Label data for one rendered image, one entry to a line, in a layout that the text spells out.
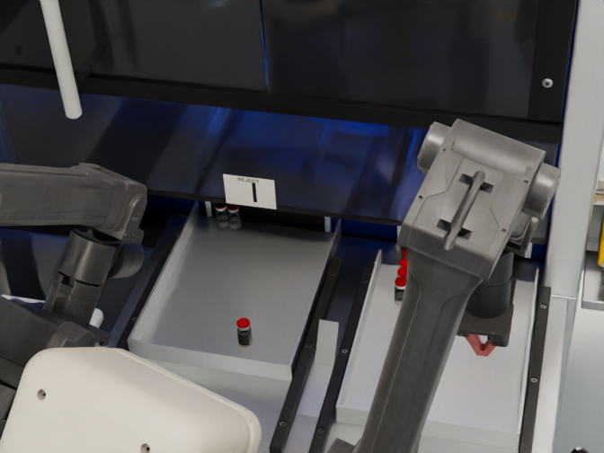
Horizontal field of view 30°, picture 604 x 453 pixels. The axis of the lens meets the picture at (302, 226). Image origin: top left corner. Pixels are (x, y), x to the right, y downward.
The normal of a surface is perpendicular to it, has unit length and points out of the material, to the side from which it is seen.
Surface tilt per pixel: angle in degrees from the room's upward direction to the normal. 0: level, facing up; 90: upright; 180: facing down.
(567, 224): 90
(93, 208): 96
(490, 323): 2
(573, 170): 90
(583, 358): 0
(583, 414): 0
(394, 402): 84
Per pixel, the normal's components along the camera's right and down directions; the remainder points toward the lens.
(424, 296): -0.40, 0.54
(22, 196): 0.91, 0.32
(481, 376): -0.04, -0.76
